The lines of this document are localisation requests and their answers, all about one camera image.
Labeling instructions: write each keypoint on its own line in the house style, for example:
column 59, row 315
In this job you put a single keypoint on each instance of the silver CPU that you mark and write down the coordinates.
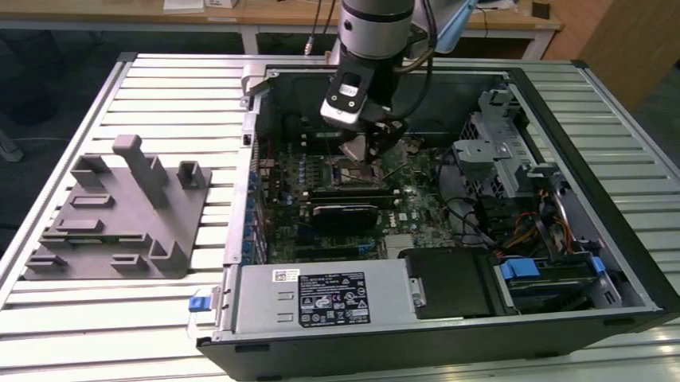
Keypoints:
column 355, row 149

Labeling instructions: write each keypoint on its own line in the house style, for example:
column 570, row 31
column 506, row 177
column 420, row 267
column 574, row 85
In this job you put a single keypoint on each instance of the thin metal locking lever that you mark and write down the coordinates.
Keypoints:
column 331, row 147

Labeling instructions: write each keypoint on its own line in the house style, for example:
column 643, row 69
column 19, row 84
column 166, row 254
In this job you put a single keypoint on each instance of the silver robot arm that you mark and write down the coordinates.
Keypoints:
column 375, row 32

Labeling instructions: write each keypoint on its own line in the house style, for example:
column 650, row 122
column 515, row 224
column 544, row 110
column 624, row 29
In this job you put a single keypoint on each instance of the CPU socket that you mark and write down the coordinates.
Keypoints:
column 353, row 173

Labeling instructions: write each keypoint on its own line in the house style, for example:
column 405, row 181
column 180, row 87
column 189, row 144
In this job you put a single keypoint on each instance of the black RAM slot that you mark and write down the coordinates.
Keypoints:
column 351, row 196
column 319, row 136
column 319, row 141
column 351, row 199
column 319, row 146
column 319, row 150
column 351, row 192
column 351, row 203

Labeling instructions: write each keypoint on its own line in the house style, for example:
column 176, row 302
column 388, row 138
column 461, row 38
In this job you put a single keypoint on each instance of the silver drive cage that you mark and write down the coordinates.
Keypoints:
column 482, row 153

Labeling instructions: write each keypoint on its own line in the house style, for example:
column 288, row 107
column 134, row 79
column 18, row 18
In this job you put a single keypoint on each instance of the wooden desk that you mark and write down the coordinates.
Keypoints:
column 520, row 22

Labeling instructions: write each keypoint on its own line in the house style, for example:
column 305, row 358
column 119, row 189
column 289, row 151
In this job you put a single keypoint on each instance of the black graphics card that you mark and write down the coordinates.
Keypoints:
column 345, row 218

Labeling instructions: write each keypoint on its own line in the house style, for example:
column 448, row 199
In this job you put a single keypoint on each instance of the small black box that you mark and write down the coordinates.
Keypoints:
column 542, row 10

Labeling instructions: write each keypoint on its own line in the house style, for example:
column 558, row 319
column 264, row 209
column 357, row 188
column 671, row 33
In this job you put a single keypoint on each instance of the small white box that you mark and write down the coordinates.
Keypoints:
column 221, row 3

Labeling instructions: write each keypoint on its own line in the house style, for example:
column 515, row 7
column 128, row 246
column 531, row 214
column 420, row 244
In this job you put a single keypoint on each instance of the green motherboard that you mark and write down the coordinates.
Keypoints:
column 431, row 235

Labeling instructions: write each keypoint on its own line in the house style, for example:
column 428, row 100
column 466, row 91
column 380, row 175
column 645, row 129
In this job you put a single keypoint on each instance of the small silver heatsink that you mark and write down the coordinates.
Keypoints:
column 400, row 242

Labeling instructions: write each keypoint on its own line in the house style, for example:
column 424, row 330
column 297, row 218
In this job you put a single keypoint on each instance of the blue expansion slot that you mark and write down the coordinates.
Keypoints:
column 364, row 250

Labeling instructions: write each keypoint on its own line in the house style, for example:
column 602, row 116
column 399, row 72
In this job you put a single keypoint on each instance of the black expansion slot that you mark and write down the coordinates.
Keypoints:
column 327, row 252

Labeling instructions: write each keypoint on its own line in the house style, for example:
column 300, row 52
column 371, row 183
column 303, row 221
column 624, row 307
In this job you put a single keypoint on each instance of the white paper box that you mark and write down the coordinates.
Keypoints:
column 184, row 4

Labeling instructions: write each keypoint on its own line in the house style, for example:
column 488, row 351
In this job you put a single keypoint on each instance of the brown wooden cabinet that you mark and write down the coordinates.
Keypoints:
column 627, row 47

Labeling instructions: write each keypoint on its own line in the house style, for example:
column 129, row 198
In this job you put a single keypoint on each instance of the blue disk carrier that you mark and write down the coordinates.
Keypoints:
column 518, row 270

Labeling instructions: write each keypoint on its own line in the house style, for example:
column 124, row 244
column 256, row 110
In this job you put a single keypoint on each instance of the silver power supply unit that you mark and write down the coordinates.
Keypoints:
column 266, row 294

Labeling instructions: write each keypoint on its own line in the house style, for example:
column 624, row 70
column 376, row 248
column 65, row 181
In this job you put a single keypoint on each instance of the grey parts rack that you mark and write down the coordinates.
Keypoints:
column 133, row 223

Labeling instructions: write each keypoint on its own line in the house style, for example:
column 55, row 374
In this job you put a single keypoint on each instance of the green RAM stick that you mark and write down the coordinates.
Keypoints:
column 114, row 239

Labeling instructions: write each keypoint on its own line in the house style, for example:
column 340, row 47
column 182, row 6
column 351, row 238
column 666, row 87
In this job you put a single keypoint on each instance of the blue plastic latch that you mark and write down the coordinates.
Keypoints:
column 200, row 303

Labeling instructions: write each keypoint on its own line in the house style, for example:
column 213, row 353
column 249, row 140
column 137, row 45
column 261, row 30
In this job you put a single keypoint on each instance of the black open PC case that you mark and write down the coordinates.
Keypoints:
column 425, row 354

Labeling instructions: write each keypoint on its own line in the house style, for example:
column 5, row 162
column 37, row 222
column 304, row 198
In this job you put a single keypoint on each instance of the grey stand foot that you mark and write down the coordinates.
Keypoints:
column 10, row 149

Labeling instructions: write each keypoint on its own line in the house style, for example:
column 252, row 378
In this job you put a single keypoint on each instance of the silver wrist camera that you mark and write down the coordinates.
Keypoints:
column 343, row 113

